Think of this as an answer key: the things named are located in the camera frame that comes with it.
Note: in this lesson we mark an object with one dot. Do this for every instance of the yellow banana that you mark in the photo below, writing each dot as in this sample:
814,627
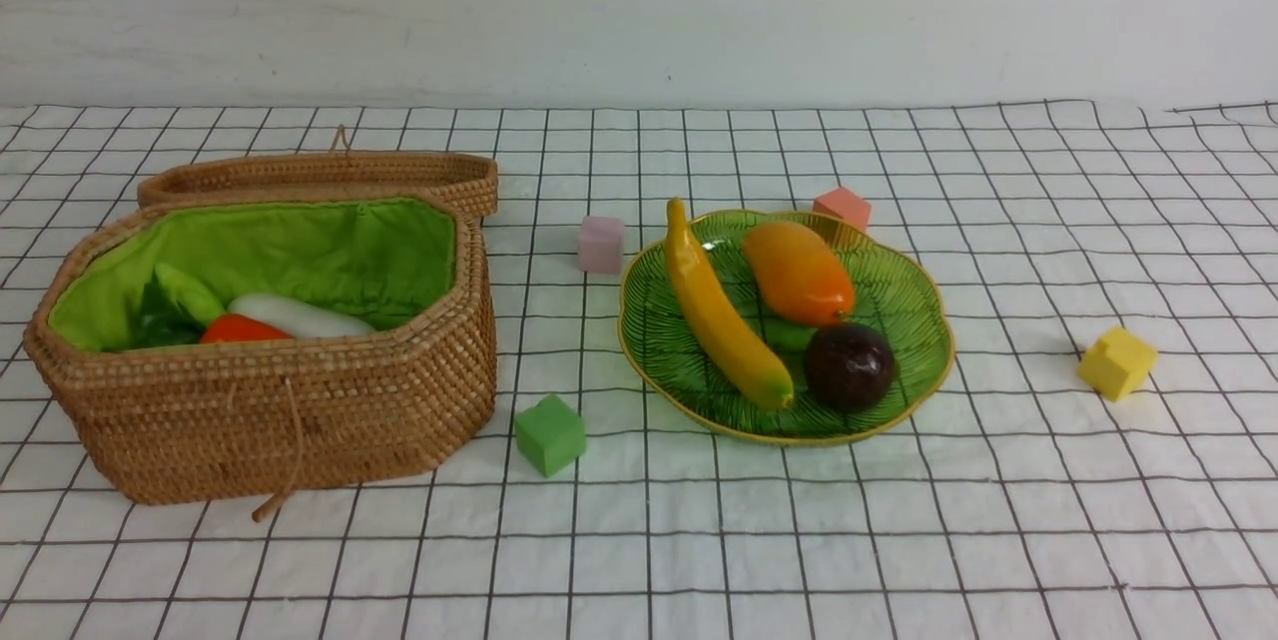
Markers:
731,344

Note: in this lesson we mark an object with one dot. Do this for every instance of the orange mango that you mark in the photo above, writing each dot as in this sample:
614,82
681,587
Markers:
801,280

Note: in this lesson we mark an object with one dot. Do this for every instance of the dark purple passion fruit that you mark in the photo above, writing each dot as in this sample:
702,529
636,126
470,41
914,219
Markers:
849,367

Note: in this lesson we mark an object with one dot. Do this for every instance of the white radish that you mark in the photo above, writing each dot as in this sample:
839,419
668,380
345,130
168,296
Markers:
298,318

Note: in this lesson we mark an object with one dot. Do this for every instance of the orange carrot with leaves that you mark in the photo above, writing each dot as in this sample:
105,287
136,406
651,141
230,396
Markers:
232,328

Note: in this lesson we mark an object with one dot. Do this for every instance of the green leafy vegetable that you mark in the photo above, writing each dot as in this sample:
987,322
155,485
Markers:
175,308

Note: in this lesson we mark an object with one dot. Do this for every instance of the pink foam cube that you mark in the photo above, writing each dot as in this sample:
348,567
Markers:
601,245

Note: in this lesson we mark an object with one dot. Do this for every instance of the green foam cube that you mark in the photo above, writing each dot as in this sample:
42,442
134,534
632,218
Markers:
551,435

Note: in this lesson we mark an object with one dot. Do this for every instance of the orange foam cube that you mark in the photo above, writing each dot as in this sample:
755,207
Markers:
844,204

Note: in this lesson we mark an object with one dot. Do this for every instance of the woven rattan basket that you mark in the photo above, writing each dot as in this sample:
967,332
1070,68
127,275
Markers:
200,422

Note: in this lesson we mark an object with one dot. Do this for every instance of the green glass leaf plate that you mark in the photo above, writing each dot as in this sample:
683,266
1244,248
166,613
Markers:
895,297

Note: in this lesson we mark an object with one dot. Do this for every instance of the white grid tablecloth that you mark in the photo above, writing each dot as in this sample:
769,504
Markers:
1015,504

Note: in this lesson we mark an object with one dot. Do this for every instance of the yellow foam cube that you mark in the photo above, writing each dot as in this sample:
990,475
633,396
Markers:
1118,363

